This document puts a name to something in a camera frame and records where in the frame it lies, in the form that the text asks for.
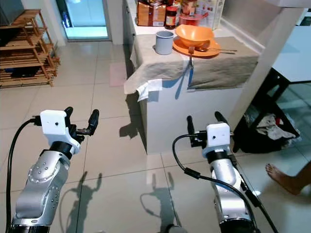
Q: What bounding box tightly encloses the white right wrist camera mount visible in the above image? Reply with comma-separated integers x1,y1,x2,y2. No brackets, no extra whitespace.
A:
205,123,232,155

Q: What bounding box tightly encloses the beige linen cloth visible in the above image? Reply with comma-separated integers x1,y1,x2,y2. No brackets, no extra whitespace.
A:
123,34,259,95

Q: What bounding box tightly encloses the orange bowl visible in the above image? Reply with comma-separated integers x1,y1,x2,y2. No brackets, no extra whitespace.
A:
175,24,215,48

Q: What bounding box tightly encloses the red plastic container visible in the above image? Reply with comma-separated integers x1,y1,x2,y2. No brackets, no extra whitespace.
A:
178,12,209,27

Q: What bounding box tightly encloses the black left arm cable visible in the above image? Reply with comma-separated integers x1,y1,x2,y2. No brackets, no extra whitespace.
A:
6,116,41,233

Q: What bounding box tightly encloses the black garment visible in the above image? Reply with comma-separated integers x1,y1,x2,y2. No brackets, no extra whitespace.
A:
232,104,303,154

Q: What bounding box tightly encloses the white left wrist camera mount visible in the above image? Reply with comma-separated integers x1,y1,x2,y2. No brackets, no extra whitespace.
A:
40,110,77,149

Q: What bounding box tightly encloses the orange plate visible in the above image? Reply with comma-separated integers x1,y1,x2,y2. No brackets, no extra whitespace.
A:
173,37,222,58

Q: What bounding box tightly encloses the brown snack package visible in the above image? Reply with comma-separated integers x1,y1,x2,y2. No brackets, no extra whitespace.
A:
136,1,167,27

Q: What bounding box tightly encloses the white garment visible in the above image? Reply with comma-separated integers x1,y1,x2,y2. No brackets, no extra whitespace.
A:
253,113,292,141

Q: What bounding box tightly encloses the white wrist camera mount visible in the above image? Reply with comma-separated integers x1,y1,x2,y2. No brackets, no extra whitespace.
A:
205,123,232,155
40,110,77,149

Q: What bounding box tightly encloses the wooden slatted shelf rack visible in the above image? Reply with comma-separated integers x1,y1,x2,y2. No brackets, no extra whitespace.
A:
0,10,60,88

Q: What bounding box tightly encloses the white printed carton box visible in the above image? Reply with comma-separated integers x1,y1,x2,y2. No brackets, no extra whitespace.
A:
194,0,225,30

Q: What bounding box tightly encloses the white counter cabinet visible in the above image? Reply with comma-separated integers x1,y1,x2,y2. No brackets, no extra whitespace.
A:
121,0,258,155

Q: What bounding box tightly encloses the dark sauce jar red label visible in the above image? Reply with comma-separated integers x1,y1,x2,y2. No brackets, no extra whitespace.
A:
165,5,178,30

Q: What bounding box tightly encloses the grey cup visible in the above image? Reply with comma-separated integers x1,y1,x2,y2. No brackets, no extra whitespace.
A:
155,30,175,55

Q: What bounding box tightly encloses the black table frame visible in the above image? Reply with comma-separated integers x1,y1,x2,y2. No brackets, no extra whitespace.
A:
236,68,293,134

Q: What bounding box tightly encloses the person's bare foot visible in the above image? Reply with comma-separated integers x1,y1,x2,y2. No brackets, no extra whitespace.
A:
265,163,311,196

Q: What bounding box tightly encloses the glass door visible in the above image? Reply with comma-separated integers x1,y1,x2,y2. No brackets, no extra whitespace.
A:
56,0,110,40

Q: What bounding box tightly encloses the silver metal spoon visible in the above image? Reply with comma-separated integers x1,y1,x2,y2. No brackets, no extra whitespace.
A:
195,46,238,53

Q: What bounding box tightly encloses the black appliance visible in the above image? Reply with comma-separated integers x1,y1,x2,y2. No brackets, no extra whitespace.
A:
0,0,25,26

